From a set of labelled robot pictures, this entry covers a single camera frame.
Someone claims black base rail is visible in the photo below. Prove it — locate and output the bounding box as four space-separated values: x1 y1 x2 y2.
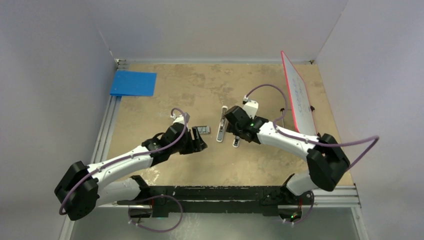
118 185 313 218

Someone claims whiteboard metal stand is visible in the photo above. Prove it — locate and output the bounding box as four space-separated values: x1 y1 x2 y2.
280 105 316 127

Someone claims staple box tray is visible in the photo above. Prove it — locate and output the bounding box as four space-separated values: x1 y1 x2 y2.
195 125 211 135

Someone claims small white staple remover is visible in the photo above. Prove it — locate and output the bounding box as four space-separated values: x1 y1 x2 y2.
232 136 240 148

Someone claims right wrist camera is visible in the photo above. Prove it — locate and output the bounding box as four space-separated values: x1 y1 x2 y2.
242 95 259 119

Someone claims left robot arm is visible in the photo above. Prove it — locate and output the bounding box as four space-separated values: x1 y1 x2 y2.
54 122 208 221

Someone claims white stapler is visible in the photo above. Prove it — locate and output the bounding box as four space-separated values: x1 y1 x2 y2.
216 105 228 143

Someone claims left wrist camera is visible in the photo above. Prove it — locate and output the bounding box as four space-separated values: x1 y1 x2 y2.
170 112 190 127

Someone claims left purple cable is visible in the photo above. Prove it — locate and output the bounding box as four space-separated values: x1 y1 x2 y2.
58 107 189 216

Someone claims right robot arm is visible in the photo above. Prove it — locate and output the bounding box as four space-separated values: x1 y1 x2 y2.
224 106 350 204

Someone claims red framed whiteboard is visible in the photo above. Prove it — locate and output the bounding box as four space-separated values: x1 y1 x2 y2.
280 51 317 136

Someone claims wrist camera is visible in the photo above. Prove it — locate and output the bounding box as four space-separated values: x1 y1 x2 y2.
170 112 190 127
242 95 259 119

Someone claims blue plastic board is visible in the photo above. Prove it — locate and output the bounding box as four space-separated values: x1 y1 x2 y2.
109 70 157 97

